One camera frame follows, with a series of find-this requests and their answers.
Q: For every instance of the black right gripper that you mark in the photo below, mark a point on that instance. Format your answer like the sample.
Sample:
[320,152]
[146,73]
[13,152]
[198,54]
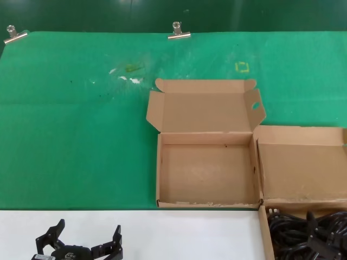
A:
[325,249]

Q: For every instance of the silver metal binder clip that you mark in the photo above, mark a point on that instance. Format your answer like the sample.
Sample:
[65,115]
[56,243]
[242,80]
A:
[179,36]
[16,38]

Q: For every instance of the open cardboard box, plain flap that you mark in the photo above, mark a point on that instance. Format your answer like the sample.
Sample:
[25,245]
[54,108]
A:
[298,168]

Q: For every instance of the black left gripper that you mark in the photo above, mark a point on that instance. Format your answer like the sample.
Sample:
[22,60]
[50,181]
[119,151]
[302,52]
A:
[70,253]

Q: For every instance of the open cardboard box, holed flap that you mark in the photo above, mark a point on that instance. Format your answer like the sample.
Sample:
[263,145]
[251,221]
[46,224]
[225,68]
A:
[206,176]

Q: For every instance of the green table mat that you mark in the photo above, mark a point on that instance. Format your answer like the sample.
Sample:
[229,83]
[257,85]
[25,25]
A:
[67,135]

